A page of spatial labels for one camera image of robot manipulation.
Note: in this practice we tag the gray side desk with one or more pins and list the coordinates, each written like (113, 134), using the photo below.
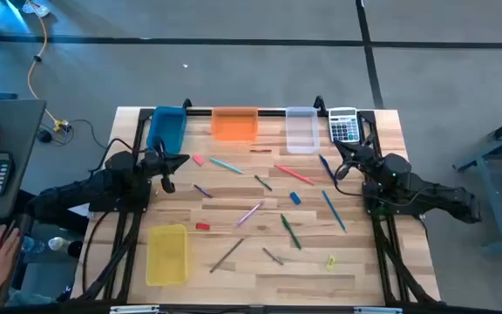
(20, 131)

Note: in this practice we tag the purple crayon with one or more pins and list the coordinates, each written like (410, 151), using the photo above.
(202, 190)

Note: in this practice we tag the orange plastic bin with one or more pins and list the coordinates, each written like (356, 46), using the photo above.
(235, 126)

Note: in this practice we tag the black aluminium table frame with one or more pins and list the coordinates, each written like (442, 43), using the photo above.
(273, 113)

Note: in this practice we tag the coral red pencil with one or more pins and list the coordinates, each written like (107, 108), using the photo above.
(294, 174)

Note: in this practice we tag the dark green crayon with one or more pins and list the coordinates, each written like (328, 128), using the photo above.
(262, 182)

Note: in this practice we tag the clear plastic bin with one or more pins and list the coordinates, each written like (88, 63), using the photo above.
(302, 131)

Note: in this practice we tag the white desk calculator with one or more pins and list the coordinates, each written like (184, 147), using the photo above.
(343, 125)

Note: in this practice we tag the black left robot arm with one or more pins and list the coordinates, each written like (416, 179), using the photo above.
(72, 194)

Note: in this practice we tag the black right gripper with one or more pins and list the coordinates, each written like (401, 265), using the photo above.
(366, 162)

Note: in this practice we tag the black round cap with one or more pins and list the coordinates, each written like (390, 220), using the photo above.
(75, 248)

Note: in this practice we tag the blue eraser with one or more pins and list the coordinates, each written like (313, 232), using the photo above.
(295, 198)

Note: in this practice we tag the blue plastic bin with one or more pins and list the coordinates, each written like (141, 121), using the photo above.
(170, 126)

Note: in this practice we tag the yellow eraser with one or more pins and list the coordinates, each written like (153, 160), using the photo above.
(330, 262)

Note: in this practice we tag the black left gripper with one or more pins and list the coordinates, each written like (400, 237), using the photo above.
(153, 163)

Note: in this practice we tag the black pencil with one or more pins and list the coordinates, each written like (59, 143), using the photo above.
(227, 255)

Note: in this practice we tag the red eraser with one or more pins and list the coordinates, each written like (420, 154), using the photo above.
(202, 226)

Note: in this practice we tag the light purple pen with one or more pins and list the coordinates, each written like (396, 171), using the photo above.
(249, 214)

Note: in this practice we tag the black power adapter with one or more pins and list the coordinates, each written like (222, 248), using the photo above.
(44, 136)

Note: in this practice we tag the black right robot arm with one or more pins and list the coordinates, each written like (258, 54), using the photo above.
(447, 200)

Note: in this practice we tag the black desk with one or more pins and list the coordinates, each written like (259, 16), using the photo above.
(59, 227)

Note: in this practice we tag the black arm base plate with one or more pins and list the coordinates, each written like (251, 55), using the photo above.
(377, 207)
(140, 202)

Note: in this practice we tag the dark blue pen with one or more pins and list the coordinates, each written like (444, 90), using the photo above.
(326, 167)

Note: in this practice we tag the yellow plastic bin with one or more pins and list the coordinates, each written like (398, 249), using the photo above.
(167, 257)

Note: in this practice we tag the blue pencil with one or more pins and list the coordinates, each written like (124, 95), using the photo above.
(334, 211)

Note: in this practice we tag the clear water bottle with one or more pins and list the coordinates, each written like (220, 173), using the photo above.
(58, 243)
(33, 245)

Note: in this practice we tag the black table clamp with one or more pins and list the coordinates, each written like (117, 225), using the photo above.
(319, 103)
(187, 103)

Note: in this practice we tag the silver metal bracket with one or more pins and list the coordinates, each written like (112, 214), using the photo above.
(134, 310)
(377, 311)

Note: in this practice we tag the white paper sheet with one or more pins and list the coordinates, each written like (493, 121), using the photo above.
(80, 211)

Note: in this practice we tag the green pen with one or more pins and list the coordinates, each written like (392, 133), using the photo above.
(290, 231)

